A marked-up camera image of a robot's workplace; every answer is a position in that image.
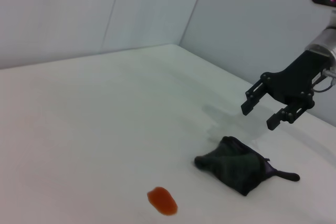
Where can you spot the brown water stain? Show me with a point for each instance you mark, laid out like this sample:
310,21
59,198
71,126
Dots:
162,200

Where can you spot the dark blue rag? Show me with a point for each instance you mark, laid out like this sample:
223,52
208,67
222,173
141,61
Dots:
231,166

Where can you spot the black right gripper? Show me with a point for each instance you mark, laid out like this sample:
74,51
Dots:
296,77

